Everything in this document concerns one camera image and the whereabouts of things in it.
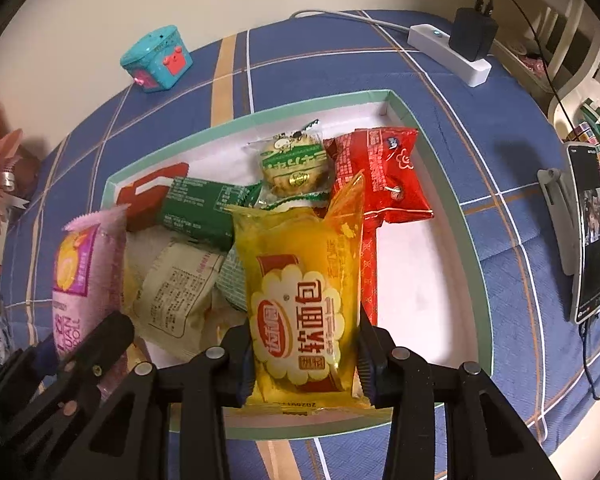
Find black charging cable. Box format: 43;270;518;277
578;318;600;401

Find cream white snack packet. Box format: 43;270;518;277
130;240;225;361

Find light green snack packet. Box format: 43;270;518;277
215;245;248;312

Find blue plaid tablecloth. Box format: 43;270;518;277
0;11;600;454

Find white power strip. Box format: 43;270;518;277
407;24;492;88

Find white shelf furniture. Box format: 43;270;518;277
492;0;600;138

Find white power cable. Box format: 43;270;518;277
288;8;413;32

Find teal toy house box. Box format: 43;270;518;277
120;25;193;93

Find dark green snack packet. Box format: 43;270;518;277
157;177;262;252

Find smartphone on stand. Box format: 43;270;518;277
566;142;600;325

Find red flower snack packet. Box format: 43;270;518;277
325;127;434;230

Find red gold cake packet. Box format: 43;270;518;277
361;224;378;325

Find green cartoon pastry packet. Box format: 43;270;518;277
245;119;332;209

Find yellow soft bread packet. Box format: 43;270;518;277
230;174;370;413

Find red brick snack packet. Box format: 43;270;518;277
116;162;188;232

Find black power adapter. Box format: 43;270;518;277
449;8;498;62

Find purple snack packet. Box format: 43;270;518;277
51;204;130;396

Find grey phone stand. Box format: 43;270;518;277
538;168;578;275

